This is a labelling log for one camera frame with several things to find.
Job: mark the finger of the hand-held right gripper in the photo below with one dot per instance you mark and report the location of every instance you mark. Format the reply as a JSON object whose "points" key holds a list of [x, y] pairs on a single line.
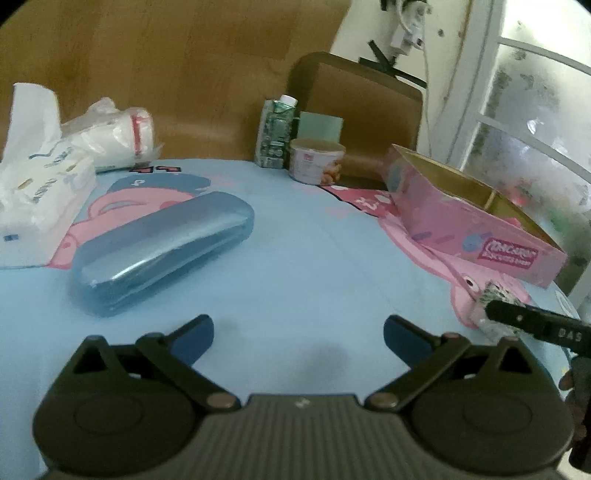
{"points": [[508, 316]]}

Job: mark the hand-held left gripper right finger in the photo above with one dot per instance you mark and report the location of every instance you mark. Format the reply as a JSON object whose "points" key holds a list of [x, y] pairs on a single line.
{"points": [[402, 337]]}

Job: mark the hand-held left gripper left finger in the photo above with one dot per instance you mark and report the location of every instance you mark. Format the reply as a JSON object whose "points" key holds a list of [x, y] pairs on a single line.
{"points": [[195, 337]]}

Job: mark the small patterned packet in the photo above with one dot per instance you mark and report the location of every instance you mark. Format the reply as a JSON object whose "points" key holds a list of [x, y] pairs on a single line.
{"points": [[496, 290]]}

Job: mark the person's right hand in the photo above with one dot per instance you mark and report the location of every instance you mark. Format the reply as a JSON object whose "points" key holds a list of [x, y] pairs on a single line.
{"points": [[567, 385]]}

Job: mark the blue glasses case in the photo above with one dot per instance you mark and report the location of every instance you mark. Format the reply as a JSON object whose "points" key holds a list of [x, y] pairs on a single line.
{"points": [[157, 249]]}

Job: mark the pink cardboard box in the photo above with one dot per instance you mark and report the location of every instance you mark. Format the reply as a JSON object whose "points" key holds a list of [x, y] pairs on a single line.
{"points": [[461, 226]]}

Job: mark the light blue printed blanket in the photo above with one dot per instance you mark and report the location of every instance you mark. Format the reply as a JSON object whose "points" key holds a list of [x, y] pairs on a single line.
{"points": [[314, 258]]}

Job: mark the white pink food cup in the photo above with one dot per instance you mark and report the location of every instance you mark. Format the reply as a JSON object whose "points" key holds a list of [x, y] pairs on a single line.
{"points": [[316, 161]]}

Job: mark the white framed window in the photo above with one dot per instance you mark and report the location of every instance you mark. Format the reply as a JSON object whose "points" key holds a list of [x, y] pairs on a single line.
{"points": [[531, 115]]}

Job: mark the plastic bag with white roll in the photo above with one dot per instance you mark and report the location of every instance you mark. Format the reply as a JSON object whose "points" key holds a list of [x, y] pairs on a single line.
{"points": [[111, 138]]}

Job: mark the green drink carton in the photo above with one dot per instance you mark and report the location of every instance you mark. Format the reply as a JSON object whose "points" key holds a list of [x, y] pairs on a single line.
{"points": [[274, 134]]}

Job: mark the white tissue pack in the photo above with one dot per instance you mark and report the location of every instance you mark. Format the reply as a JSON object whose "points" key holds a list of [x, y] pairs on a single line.
{"points": [[32, 184]]}

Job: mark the pale green card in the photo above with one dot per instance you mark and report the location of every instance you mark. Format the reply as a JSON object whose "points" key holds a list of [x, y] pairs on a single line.
{"points": [[321, 125]]}

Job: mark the brown chair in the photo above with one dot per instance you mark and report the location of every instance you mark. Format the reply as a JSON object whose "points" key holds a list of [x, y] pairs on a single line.
{"points": [[364, 101]]}

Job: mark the black wall strip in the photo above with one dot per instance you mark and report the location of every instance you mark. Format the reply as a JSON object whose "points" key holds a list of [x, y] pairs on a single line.
{"points": [[383, 62]]}

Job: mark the white wall charger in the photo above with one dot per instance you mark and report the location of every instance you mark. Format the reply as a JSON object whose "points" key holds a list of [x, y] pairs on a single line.
{"points": [[408, 27]]}

